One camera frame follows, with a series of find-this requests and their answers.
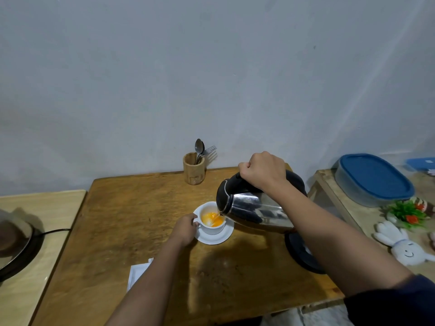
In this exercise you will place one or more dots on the person's right hand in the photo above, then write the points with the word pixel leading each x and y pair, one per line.
pixel 263 170

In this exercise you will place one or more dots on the person's left hand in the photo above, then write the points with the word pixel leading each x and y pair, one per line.
pixel 183 230

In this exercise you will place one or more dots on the person's left fingers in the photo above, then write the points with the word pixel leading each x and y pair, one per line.
pixel 194 223

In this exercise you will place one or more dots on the person's right fingers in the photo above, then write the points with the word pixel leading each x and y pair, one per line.
pixel 245 170

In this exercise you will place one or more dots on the white cup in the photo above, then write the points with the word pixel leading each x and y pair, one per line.
pixel 210 229

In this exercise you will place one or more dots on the person's right forearm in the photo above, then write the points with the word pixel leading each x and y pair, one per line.
pixel 334 242

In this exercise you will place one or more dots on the person's left forearm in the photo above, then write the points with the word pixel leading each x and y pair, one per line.
pixel 151 288

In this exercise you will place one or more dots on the orange drink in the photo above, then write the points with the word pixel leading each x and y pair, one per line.
pixel 213 219

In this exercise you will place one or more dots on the white saucer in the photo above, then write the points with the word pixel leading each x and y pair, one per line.
pixel 217 238

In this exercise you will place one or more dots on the metal fork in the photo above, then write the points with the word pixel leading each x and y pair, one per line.
pixel 209 151

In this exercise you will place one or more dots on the wooden utensil holder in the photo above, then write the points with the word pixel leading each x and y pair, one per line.
pixel 193 173

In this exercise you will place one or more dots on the metal spoon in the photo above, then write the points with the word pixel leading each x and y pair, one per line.
pixel 198 145

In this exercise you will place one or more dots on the white paper napkin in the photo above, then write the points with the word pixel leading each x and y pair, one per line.
pixel 136 272

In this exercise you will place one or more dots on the black kettle base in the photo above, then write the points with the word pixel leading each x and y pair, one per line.
pixel 302 256

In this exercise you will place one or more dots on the clear container blue lid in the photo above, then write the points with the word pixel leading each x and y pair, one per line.
pixel 372 178

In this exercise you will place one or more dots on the artificial plant orange flowers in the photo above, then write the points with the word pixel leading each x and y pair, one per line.
pixel 406 213

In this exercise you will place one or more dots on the black hot plate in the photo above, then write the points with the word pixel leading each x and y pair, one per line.
pixel 25 256

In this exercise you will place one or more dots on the small blue lid container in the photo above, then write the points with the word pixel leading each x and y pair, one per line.
pixel 420 163

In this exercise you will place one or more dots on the white plush bunny toy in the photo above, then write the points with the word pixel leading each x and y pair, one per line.
pixel 406 249

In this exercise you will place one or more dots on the brown striped plush toy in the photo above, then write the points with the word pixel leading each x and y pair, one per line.
pixel 424 205

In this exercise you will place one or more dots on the steel pan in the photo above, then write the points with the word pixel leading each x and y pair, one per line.
pixel 12 235

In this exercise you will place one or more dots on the dark blue sleeve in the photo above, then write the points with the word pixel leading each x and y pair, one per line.
pixel 397 305

